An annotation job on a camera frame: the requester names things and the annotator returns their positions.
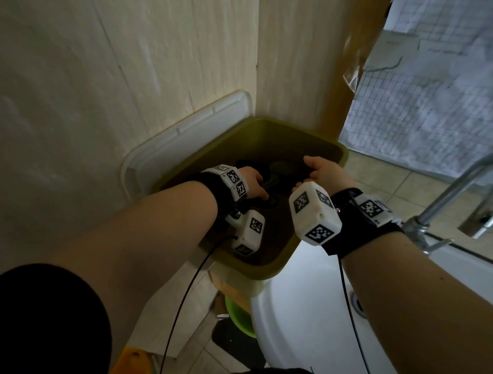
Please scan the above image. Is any person's right hand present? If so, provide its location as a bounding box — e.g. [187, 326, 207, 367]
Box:
[291, 156, 359, 193]

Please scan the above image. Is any person's left hand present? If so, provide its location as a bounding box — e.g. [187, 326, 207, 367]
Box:
[238, 166, 269, 201]

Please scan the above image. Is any dark grey utensil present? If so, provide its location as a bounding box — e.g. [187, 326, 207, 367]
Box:
[263, 161, 305, 193]

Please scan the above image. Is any person's right forearm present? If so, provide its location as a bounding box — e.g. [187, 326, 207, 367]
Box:
[340, 230, 493, 374]

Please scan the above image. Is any person's left forearm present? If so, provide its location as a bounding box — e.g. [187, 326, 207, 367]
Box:
[39, 180, 221, 364]

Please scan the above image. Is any black round item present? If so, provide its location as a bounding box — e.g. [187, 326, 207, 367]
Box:
[264, 192, 289, 210]

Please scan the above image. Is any olive plastic bin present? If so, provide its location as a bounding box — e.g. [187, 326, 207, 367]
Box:
[152, 116, 349, 281]

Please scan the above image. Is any white left marker block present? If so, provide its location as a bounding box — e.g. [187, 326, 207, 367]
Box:
[201, 164, 249, 201]

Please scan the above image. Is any white marker block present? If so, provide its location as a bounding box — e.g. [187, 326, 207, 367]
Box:
[201, 164, 249, 201]
[351, 194, 402, 227]

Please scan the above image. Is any black left wristband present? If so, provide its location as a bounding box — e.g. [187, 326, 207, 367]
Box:
[192, 171, 236, 232]

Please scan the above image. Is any black wristband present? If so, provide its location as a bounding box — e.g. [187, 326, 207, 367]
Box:
[322, 188, 404, 257]
[192, 171, 236, 232]

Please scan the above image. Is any white right marker block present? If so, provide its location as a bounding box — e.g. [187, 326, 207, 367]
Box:
[351, 194, 402, 227]

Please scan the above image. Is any black right wristband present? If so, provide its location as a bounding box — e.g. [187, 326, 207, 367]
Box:
[322, 188, 404, 257]

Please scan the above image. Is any wooden stand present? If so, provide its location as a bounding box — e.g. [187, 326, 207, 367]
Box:
[207, 262, 270, 313]

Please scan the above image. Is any white plastic bin lid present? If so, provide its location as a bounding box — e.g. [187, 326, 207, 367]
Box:
[121, 90, 253, 201]

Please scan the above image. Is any green plastic bowl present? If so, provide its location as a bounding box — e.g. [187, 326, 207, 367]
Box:
[224, 294, 257, 339]

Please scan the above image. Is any window with grid mesh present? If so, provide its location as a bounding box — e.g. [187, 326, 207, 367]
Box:
[338, 0, 493, 186]

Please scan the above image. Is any white ceramic sink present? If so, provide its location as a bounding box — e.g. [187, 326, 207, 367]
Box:
[250, 230, 493, 374]

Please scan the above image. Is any metal faucet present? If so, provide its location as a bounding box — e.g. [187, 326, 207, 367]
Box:
[402, 153, 493, 256]

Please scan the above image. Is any metal sink drain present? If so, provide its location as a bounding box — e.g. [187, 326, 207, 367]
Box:
[350, 293, 366, 319]

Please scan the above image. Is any black bag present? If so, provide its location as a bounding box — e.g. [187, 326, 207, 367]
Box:
[211, 315, 267, 371]

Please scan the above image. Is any yellow plastic object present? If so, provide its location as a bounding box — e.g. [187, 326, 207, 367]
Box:
[109, 346, 153, 374]

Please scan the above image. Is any black sleeve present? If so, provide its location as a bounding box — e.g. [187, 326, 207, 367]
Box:
[0, 264, 112, 374]

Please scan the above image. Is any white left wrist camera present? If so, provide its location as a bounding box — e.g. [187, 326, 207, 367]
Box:
[225, 210, 267, 257]

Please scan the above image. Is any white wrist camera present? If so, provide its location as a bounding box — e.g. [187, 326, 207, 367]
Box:
[225, 210, 267, 257]
[288, 181, 343, 246]

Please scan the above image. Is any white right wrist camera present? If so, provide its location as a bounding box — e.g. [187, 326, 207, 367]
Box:
[288, 181, 343, 246]

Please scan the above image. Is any black left camera cable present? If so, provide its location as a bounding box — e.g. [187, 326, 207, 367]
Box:
[159, 235, 239, 374]

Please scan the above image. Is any black camera cable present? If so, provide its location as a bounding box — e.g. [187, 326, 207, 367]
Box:
[159, 235, 239, 374]
[337, 256, 371, 374]

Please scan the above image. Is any black right camera cable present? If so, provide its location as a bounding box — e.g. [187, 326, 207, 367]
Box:
[337, 256, 371, 374]

